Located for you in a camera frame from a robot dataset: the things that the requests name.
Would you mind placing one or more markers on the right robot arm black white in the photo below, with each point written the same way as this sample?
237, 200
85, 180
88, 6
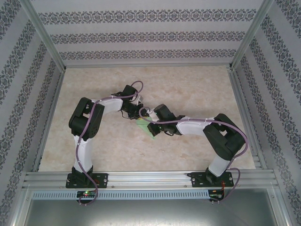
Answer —
223, 136

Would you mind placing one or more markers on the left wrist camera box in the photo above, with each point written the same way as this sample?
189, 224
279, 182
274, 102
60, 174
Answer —
140, 100

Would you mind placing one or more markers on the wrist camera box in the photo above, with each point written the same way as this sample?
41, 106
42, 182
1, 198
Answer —
148, 110
140, 100

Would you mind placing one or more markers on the wide aluminium mounting rail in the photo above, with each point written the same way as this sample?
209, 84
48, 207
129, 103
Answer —
150, 179

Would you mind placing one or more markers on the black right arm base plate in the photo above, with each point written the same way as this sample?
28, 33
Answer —
196, 179

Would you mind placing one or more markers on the green square paper sheet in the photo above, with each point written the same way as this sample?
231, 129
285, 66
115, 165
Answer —
143, 126

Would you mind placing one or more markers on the grey metal sheet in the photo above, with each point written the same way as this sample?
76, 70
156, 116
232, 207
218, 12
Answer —
150, 214

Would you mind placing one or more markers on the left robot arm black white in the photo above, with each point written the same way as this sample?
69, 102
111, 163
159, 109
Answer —
82, 122

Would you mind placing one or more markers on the aluminium frame post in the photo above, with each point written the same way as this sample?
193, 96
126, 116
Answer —
249, 35
45, 35

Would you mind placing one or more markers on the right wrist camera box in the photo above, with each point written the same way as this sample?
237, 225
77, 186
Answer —
148, 110

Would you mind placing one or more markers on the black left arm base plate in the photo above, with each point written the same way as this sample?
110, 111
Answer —
103, 181

